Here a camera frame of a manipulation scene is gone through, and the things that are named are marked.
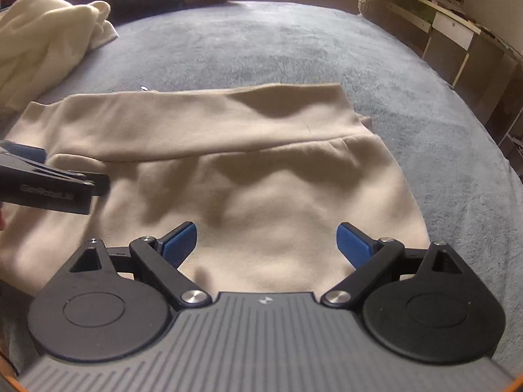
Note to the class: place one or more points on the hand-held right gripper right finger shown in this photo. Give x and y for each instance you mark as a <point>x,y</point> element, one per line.
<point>353,246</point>

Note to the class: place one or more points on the light wooden desk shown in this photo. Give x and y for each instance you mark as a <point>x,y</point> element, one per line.
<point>457,28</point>

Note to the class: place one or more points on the beige zip jacket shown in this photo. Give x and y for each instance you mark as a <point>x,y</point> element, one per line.
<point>245,171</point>

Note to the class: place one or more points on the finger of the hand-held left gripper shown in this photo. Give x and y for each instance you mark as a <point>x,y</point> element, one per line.
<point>28,154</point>
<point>45,190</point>

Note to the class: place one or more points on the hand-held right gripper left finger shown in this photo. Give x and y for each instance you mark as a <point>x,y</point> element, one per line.
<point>179,243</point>

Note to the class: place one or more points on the cream fleece garment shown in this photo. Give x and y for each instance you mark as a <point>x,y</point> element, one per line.
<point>41,41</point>

